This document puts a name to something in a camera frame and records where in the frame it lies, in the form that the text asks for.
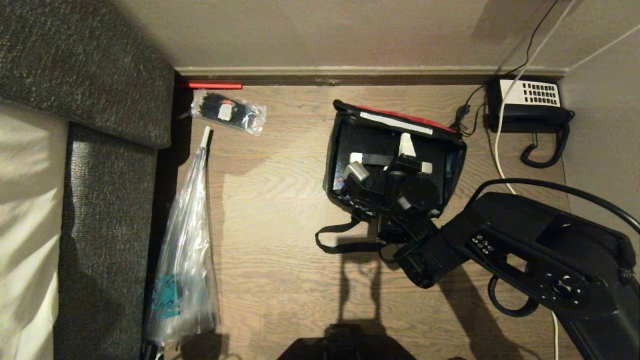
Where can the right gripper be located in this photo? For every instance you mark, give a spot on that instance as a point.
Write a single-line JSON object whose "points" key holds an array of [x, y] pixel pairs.
{"points": [[400, 167]]}

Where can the red bag lid flap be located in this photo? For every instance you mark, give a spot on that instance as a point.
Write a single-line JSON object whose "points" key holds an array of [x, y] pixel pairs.
{"points": [[400, 119]]}

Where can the wooden skirting board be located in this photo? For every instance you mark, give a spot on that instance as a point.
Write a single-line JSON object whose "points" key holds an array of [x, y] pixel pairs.
{"points": [[350, 75]]}

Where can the white bed sheet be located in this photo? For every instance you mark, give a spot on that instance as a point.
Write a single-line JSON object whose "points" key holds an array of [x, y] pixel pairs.
{"points": [[27, 225]]}

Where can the grey fabric sofa side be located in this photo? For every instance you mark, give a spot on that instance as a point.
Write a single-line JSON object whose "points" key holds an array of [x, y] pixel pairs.
{"points": [[105, 240]]}

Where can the grey fabric cushion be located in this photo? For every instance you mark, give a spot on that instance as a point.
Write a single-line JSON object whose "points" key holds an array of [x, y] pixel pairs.
{"points": [[85, 65]]}

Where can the black desk telephone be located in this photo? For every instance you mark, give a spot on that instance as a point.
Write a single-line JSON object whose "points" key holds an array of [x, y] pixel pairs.
{"points": [[530, 107]]}

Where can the long clear plastic bag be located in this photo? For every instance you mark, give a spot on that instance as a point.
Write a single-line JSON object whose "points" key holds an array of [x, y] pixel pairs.
{"points": [[187, 260]]}

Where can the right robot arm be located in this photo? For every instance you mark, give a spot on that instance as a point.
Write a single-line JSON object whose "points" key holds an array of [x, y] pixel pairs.
{"points": [[545, 250]]}

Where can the open black bag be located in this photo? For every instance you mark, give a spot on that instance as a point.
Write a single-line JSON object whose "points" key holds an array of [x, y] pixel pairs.
{"points": [[380, 145]]}

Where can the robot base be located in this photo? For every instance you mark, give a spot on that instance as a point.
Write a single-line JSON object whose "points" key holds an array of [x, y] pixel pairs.
{"points": [[345, 345]]}

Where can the red stick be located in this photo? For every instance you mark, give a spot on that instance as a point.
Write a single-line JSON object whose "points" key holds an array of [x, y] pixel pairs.
{"points": [[210, 86]]}

